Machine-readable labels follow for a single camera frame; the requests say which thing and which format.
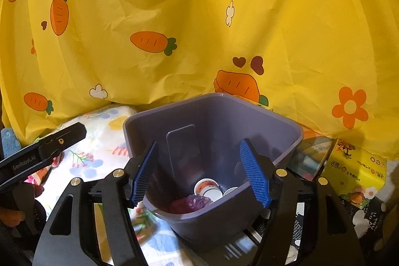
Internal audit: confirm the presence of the yellow carrot-print curtain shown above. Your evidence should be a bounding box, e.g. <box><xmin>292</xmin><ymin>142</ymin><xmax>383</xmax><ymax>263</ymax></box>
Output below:
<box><xmin>0</xmin><ymin>0</ymin><xmax>399</xmax><ymax>161</ymax></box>

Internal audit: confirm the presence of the pastel striped packet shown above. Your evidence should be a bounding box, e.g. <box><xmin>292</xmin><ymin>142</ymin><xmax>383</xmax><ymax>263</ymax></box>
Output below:
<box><xmin>289</xmin><ymin>137</ymin><xmax>336</xmax><ymax>182</ymax></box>

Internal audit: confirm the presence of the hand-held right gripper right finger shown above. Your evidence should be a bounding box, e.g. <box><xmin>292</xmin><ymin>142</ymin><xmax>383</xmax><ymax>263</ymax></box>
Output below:
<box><xmin>238</xmin><ymin>138</ymin><xmax>365</xmax><ymax>266</ymax></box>

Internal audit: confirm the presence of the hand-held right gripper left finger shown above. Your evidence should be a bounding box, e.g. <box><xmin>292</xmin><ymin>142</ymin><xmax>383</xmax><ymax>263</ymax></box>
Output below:
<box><xmin>33</xmin><ymin>140</ymin><xmax>160</xmax><ymax>266</ymax></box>

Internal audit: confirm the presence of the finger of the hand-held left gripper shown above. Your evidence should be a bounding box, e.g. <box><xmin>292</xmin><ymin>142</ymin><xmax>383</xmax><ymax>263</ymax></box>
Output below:
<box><xmin>34</xmin><ymin>123</ymin><xmax>88</xmax><ymax>159</ymax></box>

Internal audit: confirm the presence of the red and white cup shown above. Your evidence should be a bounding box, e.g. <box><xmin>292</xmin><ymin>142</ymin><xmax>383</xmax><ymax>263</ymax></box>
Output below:
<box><xmin>194</xmin><ymin>178</ymin><xmax>224</xmax><ymax>202</ymax></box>

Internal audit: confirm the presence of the grey plastic bin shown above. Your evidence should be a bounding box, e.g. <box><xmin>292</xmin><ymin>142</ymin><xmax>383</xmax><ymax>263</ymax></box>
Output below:
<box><xmin>122</xmin><ymin>93</ymin><xmax>305</xmax><ymax>253</ymax></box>

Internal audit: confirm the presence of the blue plush monster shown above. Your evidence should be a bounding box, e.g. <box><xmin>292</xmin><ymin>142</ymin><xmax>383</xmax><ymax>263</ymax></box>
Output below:
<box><xmin>0</xmin><ymin>128</ymin><xmax>22</xmax><ymax>158</ymax></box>

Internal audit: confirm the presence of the pink plastic bag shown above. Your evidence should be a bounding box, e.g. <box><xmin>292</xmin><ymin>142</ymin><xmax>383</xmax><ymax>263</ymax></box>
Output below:
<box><xmin>170</xmin><ymin>194</ymin><xmax>213</xmax><ymax>214</ymax></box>

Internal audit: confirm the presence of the yellow tissue packet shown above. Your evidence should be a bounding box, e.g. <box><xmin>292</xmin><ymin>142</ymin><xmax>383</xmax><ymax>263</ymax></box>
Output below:
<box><xmin>321</xmin><ymin>138</ymin><xmax>388</xmax><ymax>200</ymax></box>

